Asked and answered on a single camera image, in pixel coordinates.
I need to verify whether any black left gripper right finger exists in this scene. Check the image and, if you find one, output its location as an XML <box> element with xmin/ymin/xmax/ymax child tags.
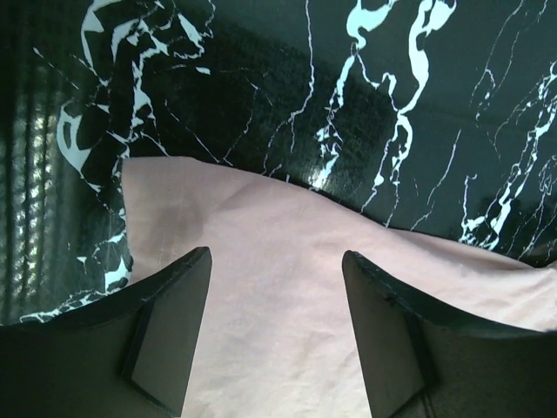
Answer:
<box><xmin>342</xmin><ymin>251</ymin><xmax>556</xmax><ymax>417</ymax></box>

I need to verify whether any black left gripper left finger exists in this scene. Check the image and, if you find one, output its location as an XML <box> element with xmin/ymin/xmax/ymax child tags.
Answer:
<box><xmin>1</xmin><ymin>247</ymin><xmax>212</xmax><ymax>417</ymax></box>

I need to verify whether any pink printed t-shirt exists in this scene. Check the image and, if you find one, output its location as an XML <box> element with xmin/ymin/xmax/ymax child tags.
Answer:
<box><xmin>122</xmin><ymin>157</ymin><xmax>556</xmax><ymax>417</ymax></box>

